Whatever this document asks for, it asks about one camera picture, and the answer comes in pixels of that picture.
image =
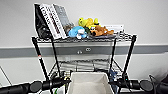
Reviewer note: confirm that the white flat box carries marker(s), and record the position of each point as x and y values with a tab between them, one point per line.
115	28

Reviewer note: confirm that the grey printed box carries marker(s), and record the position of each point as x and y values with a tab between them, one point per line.
62	15

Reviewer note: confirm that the grey wall socket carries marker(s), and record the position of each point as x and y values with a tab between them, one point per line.
87	49
79	52

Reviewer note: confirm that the long grey wall band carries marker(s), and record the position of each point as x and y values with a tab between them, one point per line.
16	51

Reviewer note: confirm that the large blue plush toy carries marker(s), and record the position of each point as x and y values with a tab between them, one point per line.
113	90

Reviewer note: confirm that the grey plush toy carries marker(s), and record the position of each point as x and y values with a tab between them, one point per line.
69	28

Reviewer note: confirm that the black bag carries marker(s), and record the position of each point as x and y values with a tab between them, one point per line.
40	23

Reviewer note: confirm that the yellow plush toy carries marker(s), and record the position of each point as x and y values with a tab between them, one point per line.
87	22

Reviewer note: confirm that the white box with dark print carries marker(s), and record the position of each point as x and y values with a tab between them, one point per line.
53	21

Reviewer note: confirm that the pale basket with dark spots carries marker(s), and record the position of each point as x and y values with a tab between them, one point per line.
90	85

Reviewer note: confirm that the brown plush toy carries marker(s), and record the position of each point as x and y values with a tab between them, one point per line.
101	31

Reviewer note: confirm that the green bowl with white lid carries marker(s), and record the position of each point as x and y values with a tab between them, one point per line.
58	91

